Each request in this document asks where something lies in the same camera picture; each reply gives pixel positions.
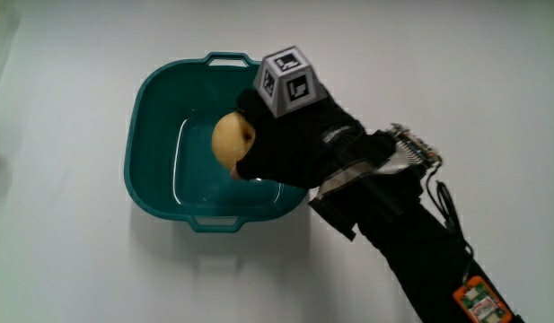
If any person's right hand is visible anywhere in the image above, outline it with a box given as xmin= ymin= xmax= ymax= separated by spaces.
xmin=230 ymin=45 xmax=368 ymax=190

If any yellow apple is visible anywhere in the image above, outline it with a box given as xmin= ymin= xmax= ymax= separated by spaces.
xmin=211 ymin=110 xmax=257 ymax=170

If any teal plastic basin plate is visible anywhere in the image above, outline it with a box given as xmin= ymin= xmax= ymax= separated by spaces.
xmin=123 ymin=51 xmax=310 ymax=234

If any person's right forearm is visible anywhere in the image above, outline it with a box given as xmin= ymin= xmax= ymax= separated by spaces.
xmin=308 ymin=129 xmax=525 ymax=323

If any green circuit board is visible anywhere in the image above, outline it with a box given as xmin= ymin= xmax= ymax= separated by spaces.
xmin=385 ymin=122 xmax=444 ymax=170

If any orange sensor module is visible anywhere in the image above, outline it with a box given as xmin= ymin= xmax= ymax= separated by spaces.
xmin=452 ymin=275 xmax=514 ymax=323

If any grey ribbon cable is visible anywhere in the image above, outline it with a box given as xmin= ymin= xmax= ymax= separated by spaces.
xmin=315 ymin=151 xmax=422 ymax=200

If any black cable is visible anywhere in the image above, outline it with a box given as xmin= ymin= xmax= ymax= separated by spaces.
xmin=424 ymin=161 xmax=476 ymax=275

